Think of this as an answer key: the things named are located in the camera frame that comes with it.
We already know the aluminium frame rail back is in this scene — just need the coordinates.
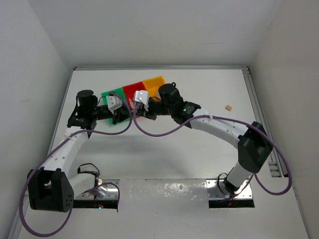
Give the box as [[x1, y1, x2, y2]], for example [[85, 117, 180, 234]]
[[74, 65, 249, 71]]

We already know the pink correction tape case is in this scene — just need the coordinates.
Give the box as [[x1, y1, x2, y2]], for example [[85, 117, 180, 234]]
[[129, 98, 135, 109]]

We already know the aluminium frame rail right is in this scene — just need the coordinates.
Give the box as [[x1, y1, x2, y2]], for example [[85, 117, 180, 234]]
[[243, 66, 284, 178]]

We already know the yellow plastic bin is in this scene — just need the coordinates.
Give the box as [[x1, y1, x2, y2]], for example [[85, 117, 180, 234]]
[[142, 76, 165, 97]]

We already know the yellow eraser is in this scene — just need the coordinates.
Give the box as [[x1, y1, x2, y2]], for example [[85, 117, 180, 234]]
[[225, 105, 232, 111]]

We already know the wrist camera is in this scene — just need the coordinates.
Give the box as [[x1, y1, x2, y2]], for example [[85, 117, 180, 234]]
[[106, 96, 123, 114], [134, 90, 150, 111]]

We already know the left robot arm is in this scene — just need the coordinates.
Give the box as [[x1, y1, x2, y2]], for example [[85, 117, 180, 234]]
[[27, 90, 131, 213]]

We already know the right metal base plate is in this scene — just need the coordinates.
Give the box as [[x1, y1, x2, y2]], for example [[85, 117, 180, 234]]
[[206, 179, 253, 200]]

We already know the red plastic bin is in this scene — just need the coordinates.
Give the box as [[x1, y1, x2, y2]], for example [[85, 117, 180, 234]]
[[123, 82, 145, 107]]

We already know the metal base plate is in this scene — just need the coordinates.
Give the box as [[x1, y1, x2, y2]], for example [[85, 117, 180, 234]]
[[206, 179, 253, 200], [75, 179, 120, 201]]

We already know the green plastic bin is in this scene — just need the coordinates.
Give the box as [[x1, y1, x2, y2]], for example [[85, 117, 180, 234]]
[[100, 87, 132, 125]]

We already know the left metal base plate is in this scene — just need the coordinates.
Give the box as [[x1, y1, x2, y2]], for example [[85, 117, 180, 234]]
[[75, 179, 120, 201]]

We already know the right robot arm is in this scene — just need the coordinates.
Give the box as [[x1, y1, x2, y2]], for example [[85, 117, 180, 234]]
[[134, 83, 273, 195]]

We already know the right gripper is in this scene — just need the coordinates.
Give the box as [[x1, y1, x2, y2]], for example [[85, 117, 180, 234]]
[[136, 98, 173, 120]]

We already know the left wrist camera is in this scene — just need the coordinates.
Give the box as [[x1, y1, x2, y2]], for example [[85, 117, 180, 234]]
[[106, 96, 123, 114]]

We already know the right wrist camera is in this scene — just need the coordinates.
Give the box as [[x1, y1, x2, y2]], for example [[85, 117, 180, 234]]
[[134, 90, 150, 111]]

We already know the aluminium frame rail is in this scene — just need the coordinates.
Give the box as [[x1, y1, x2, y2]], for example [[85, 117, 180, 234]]
[[243, 66, 284, 178], [74, 65, 249, 71]]

